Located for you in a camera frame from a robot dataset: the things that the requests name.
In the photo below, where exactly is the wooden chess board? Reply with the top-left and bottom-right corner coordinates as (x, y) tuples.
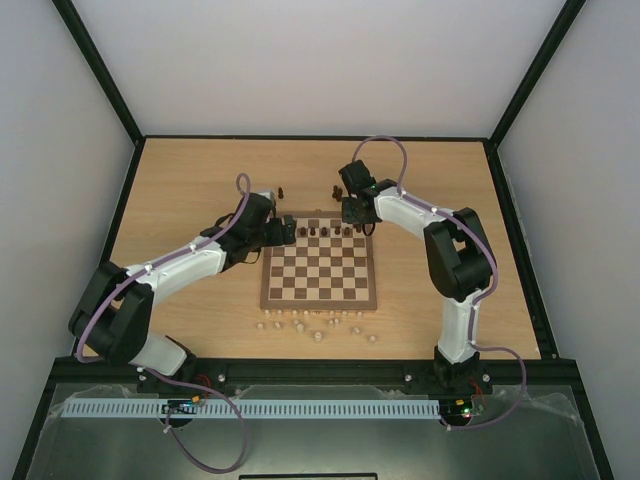
(260, 211), (377, 312)

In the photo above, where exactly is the white slotted cable duct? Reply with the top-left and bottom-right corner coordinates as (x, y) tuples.
(61, 398), (441, 420)

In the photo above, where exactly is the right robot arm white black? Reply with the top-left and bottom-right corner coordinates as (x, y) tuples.
(339, 160), (497, 392)

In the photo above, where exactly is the left controller board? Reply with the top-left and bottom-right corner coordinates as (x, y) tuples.
(160, 396), (207, 415)

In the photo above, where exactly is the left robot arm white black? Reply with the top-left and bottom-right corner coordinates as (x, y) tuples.
(68, 191), (297, 377)

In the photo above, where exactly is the black frame rail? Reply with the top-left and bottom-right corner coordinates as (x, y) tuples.
(49, 357), (581, 396)

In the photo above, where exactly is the right controller board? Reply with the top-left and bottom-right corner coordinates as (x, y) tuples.
(440, 394), (487, 419)

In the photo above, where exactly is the controller board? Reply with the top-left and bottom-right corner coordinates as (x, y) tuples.
(440, 394), (487, 419)
(160, 396), (207, 415)

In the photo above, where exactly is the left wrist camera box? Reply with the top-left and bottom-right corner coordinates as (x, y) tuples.
(257, 190), (276, 200)

